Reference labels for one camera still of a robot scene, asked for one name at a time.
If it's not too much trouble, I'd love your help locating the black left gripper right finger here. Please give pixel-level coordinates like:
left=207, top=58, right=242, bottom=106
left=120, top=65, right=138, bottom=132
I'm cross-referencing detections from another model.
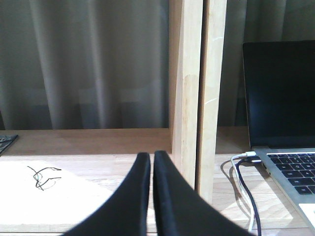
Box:
left=154, top=150, right=250, bottom=236

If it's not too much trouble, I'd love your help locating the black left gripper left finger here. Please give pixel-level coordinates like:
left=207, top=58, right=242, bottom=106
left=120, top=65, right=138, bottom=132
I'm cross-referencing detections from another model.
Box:
left=64, top=152, right=151, bottom=236

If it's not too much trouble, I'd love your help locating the white paper sheet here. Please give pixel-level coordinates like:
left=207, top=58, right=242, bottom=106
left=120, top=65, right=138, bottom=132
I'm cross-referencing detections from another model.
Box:
left=0, top=159, right=158, bottom=226

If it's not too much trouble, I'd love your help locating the grey curtain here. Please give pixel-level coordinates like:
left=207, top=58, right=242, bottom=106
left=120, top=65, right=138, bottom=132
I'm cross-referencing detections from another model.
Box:
left=0, top=0, right=315, bottom=130

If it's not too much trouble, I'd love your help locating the silver laptop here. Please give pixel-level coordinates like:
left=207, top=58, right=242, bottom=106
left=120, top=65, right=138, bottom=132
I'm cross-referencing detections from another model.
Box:
left=242, top=40, right=315, bottom=229

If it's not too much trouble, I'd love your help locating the black laptop cable left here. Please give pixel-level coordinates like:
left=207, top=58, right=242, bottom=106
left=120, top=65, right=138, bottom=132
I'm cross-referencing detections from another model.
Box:
left=235, top=158, right=263, bottom=236

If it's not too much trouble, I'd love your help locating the white laptop cable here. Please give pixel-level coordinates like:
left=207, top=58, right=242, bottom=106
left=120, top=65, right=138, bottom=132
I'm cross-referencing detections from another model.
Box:
left=220, top=151, right=257, bottom=233

